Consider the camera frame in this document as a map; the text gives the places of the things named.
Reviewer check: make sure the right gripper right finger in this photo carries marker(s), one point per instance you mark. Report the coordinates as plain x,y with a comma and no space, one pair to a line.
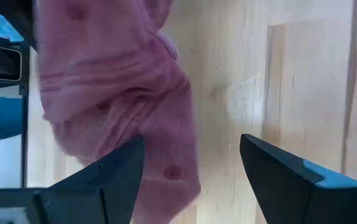
284,186

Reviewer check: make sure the maroon baseball cap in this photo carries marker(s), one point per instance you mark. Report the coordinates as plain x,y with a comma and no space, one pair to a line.
110,71

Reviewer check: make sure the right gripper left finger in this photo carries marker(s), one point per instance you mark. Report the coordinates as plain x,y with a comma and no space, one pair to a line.
113,186

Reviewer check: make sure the black metal table frame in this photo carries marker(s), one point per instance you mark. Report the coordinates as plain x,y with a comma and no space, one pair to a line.
25,124

